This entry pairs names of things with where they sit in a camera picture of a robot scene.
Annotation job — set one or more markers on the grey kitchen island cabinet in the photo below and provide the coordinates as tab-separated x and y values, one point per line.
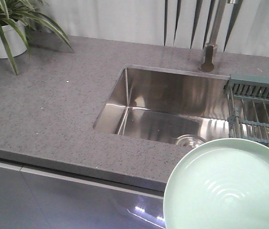
36	198

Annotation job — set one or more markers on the stainless steel faucet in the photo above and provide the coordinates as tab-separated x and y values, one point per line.
210	48

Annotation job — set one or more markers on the stainless steel sink basin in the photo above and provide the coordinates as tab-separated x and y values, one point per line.
161	105

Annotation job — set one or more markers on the teal metal drying rack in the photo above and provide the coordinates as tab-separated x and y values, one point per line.
248	106

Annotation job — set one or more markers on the round steel sink drain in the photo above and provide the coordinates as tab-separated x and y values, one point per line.
190	140

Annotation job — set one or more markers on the green spider plant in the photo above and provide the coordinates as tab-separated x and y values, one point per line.
17	17

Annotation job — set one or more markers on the white pleated curtain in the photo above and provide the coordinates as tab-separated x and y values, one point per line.
244	28

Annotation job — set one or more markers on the mint green round plate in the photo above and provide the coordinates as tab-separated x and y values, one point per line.
221	184

